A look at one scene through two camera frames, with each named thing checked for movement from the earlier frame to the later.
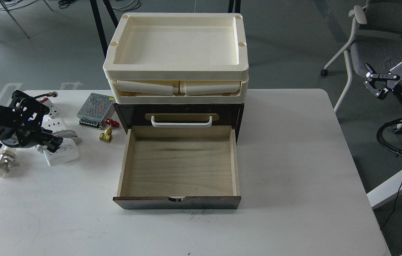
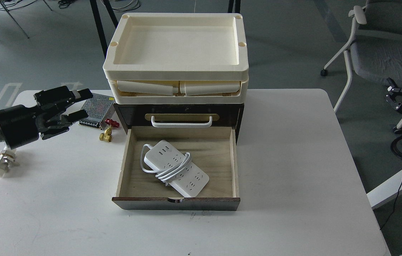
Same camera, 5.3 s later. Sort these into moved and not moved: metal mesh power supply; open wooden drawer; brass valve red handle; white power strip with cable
Moved: white power strip with cable
Not moved: brass valve red handle; metal mesh power supply; open wooden drawer
